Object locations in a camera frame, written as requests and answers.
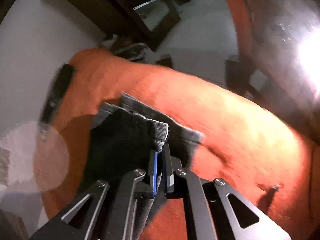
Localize orange blanket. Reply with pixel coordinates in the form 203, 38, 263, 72
41, 47, 320, 240

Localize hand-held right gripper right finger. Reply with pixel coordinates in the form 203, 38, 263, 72
162, 144, 291, 240

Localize dark wooden chair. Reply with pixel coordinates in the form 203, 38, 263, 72
224, 54, 266, 101

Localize dark wooden wardrobe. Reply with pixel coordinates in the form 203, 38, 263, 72
37, 0, 182, 53

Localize dark sandal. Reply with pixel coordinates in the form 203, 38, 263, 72
100, 36, 148, 62

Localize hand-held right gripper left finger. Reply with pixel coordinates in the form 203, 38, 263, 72
30, 150, 158, 240

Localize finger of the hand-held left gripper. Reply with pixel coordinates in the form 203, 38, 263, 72
39, 63, 76, 141

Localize dark grey jeans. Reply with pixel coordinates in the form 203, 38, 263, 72
80, 92, 205, 240

